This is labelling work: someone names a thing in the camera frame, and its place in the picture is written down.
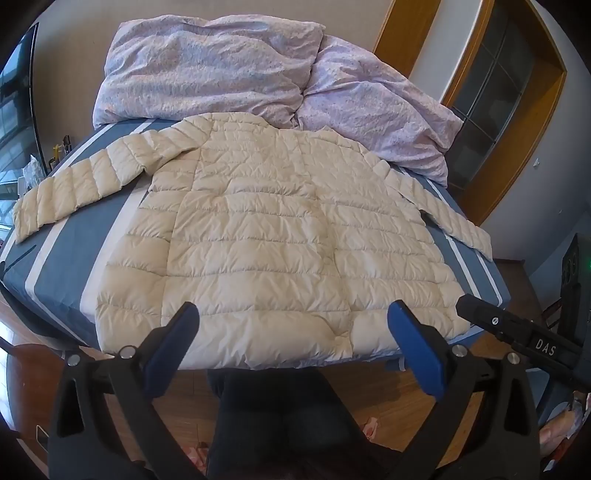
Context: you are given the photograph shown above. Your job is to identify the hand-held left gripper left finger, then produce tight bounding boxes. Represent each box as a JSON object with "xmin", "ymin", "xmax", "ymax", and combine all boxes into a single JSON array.
[{"xmin": 48, "ymin": 301, "xmax": 218, "ymax": 480}]

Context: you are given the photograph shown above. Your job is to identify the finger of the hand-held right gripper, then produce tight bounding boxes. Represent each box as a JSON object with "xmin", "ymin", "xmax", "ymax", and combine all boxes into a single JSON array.
[{"xmin": 455, "ymin": 295, "xmax": 561, "ymax": 366}]

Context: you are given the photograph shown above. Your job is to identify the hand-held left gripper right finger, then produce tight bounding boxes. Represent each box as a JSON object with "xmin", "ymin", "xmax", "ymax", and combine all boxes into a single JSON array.
[{"xmin": 387, "ymin": 300, "xmax": 543, "ymax": 480}]

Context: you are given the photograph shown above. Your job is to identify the cream quilted puffer jacket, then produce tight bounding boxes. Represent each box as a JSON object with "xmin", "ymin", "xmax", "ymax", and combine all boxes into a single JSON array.
[{"xmin": 13, "ymin": 113, "xmax": 494, "ymax": 370}]

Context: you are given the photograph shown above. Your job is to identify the person's right forearm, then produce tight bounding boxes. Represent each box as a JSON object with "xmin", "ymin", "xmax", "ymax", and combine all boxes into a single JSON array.
[{"xmin": 539, "ymin": 391, "xmax": 591, "ymax": 459}]

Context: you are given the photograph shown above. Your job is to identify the person's legs in dark pants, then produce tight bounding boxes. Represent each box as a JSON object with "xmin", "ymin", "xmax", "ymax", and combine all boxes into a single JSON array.
[{"xmin": 207, "ymin": 368, "xmax": 357, "ymax": 480}]

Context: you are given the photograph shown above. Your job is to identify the bed with blue striped sheet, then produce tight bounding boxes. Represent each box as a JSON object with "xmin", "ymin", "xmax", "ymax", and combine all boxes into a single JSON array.
[{"xmin": 0, "ymin": 117, "xmax": 511, "ymax": 372}]

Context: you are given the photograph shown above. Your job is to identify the brown round wooden table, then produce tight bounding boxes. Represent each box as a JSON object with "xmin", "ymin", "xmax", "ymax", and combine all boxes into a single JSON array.
[{"xmin": 0, "ymin": 342, "xmax": 62, "ymax": 464}]

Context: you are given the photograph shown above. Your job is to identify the wooden framed glass door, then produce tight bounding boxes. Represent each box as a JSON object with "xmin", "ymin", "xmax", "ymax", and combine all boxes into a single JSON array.
[{"xmin": 441, "ymin": 0, "xmax": 568, "ymax": 227}]

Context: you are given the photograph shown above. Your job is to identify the clutter on windowsill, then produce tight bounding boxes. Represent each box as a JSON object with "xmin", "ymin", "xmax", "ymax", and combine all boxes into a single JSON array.
[{"xmin": 17, "ymin": 134, "xmax": 71, "ymax": 197}]

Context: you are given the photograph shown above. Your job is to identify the lilac floral duvet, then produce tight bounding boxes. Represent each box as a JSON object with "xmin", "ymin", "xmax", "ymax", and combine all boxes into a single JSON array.
[{"xmin": 295, "ymin": 34, "xmax": 465, "ymax": 188}]

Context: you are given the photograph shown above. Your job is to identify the window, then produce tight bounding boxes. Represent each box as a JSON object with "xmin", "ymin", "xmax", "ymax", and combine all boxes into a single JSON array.
[{"xmin": 0, "ymin": 23, "xmax": 40, "ymax": 241}]

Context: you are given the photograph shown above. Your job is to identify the lilac floral pillow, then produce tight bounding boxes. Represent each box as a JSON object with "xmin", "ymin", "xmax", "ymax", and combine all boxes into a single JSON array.
[{"xmin": 92, "ymin": 14, "xmax": 324, "ymax": 130}]

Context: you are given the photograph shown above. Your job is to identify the wooden door panel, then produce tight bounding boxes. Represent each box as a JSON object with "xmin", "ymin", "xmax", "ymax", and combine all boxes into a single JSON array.
[{"xmin": 373, "ymin": 0, "xmax": 441, "ymax": 79}]

